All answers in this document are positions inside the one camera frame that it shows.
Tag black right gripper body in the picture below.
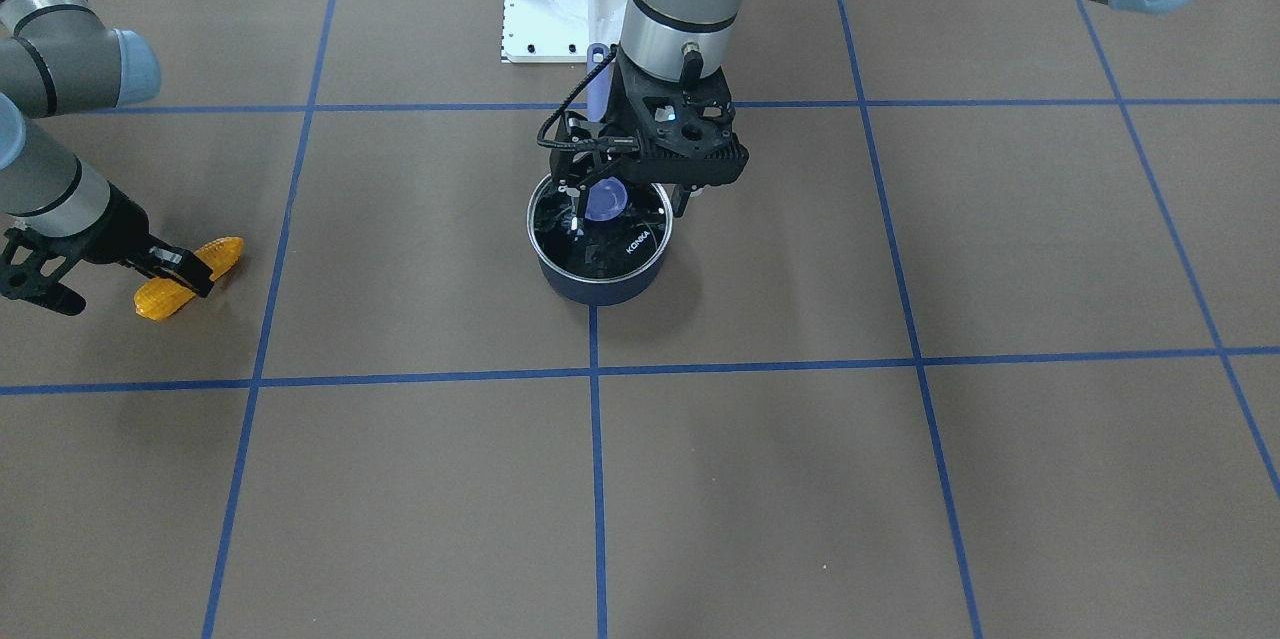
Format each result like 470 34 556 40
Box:
1 187 151 316

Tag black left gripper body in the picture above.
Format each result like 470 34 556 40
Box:
604 47 749 218

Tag yellow corn cob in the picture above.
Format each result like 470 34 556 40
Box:
134 237 244 321

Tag glass pot lid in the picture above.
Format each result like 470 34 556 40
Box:
526 177 672 286

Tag dark blue cooking pot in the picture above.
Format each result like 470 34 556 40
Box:
526 44 675 307

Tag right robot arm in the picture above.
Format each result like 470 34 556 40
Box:
1 0 218 316

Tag blue tape grid lines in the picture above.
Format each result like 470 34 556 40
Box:
3 0 1279 638

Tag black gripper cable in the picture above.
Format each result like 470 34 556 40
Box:
536 47 641 156

